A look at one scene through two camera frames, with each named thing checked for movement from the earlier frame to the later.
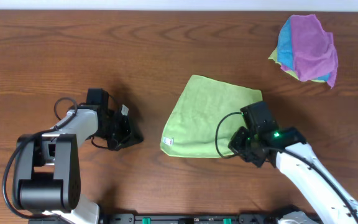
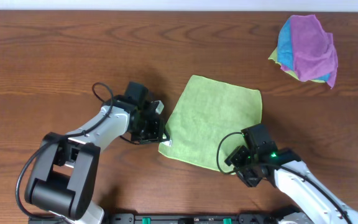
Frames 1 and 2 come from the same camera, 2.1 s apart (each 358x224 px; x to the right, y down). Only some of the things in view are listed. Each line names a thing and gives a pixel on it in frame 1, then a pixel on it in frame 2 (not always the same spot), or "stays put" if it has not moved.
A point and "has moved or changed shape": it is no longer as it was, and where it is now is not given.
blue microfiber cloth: (285, 48) stays put
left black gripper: (124, 130) -> (151, 129)
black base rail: (187, 218) stays put
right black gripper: (235, 145) -> (235, 157)
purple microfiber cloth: (314, 54) stays put
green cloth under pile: (275, 57) stays put
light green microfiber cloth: (191, 129) has moved or changed shape
